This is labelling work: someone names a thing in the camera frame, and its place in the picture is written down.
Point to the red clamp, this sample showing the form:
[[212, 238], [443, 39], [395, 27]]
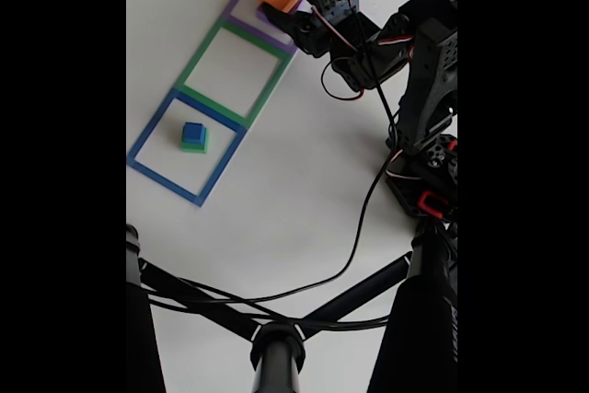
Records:
[[428, 203]]

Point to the black tripod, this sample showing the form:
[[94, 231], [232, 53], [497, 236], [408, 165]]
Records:
[[276, 356]]

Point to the green square frame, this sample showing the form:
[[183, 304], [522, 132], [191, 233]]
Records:
[[198, 61]]

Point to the blue square frame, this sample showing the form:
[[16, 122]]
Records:
[[152, 133]]

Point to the purple square frame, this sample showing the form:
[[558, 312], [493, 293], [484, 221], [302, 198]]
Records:
[[239, 3]]

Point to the small blue block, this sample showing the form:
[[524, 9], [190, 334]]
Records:
[[192, 131]]

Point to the green block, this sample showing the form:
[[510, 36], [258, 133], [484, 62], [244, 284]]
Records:
[[198, 148]]

